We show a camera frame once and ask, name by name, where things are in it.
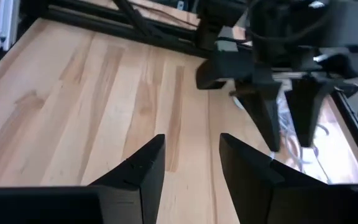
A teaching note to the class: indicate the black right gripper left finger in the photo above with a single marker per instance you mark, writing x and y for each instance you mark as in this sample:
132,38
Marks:
73,205

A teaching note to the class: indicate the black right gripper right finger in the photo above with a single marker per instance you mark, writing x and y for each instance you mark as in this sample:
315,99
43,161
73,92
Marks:
291,205

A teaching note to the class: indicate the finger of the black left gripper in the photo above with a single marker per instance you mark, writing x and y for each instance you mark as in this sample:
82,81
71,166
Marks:
263,109
306,109

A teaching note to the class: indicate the black aluminium frame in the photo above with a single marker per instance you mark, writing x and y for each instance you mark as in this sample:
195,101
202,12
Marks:
104,26

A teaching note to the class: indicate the white metal bracket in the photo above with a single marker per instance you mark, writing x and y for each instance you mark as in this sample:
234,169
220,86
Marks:
8,21

